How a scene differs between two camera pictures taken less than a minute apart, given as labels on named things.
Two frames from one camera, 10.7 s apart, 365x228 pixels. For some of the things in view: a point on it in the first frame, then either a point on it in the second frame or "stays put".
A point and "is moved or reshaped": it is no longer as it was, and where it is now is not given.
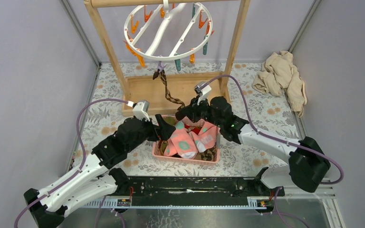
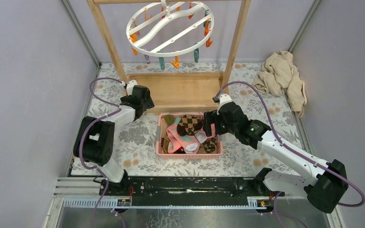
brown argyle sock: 209,154 to 209,144
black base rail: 197,187 stays put
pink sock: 180,143 is moved or reshaped
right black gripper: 191,110 to 211,117
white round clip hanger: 166,32 stays put
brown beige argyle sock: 168,96 to 188,125
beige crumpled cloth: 279,77 stays put
